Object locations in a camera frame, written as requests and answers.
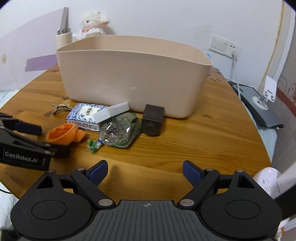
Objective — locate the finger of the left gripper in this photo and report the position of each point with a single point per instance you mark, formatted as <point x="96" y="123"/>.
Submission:
<point x="59" y="151"/>
<point x="28" y="128"/>

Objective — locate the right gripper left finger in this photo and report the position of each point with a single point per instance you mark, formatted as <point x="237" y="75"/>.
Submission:
<point x="57" y="207"/>

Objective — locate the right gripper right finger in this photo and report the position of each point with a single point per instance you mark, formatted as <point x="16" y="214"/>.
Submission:
<point x="233" y="207"/>

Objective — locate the orange cloth pouch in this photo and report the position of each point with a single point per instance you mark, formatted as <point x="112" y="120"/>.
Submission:
<point x="65" y="134"/>

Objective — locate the blue white tissue pack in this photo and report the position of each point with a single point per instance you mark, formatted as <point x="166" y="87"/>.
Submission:
<point x="82" y="116"/>

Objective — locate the metal keys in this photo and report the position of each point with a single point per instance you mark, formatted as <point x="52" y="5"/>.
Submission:
<point x="61" y="107"/>

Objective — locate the clear bag of dried herbs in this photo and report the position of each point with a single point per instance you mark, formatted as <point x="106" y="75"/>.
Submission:
<point x="118" y="131"/>

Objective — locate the white small box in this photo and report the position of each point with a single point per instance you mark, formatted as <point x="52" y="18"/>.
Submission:
<point x="110" y="111"/>

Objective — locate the dark brown cube box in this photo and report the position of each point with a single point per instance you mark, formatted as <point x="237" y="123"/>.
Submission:
<point x="152" y="120"/>

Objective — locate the white power strip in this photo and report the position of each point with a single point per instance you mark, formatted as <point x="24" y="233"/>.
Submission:
<point x="267" y="178"/>

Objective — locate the lilac headboard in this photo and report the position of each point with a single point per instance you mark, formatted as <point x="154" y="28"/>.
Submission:
<point x="30" y="50"/>

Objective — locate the grey laptop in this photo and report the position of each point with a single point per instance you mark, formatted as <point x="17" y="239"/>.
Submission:
<point x="267" y="118"/>

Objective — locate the cream thermos bottle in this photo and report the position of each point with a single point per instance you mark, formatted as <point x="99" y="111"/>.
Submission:
<point x="63" y="37"/>

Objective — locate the beige plastic storage bin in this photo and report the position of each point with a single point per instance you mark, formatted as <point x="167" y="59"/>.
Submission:
<point x="111" y="69"/>

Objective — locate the white phone stand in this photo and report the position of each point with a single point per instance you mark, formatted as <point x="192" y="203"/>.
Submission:
<point x="269" y="94"/>

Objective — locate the white plush lamb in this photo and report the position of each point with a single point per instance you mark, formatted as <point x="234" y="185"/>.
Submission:
<point x="92" y="24"/>

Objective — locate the purple floral table mat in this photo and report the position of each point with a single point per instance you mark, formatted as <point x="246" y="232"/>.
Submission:
<point x="216" y="75"/>

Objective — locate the white wall switch socket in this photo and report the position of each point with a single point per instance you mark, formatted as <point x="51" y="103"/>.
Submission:
<point x="224" y="47"/>

